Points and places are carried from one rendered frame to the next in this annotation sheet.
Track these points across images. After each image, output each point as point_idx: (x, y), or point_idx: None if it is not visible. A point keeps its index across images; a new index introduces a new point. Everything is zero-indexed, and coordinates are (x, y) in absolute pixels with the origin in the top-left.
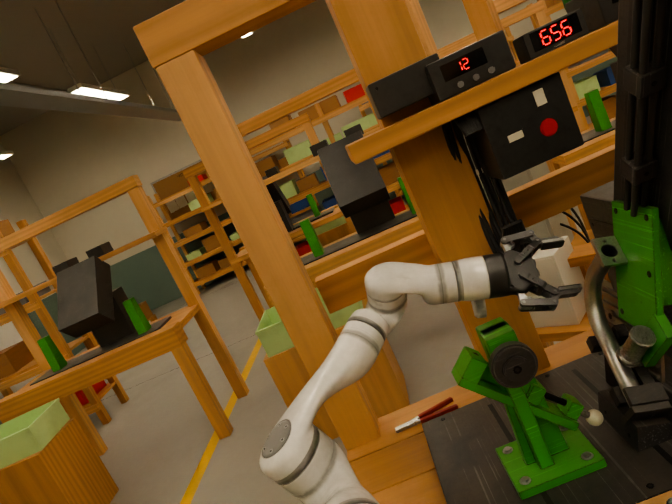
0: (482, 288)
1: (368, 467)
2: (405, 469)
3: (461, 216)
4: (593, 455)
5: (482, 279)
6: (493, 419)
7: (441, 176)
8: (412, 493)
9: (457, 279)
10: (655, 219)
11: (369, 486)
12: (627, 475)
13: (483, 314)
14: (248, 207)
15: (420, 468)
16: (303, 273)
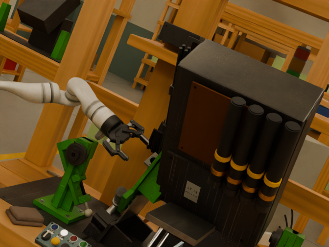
0: (99, 122)
1: (19, 165)
2: (26, 176)
3: (155, 113)
4: (69, 217)
5: (102, 119)
6: None
7: (164, 89)
8: (14, 179)
9: (96, 110)
10: (160, 154)
11: (9, 166)
12: (66, 228)
13: (96, 137)
14: (87, 21)
15: (30, 180)
16: (81, 69)
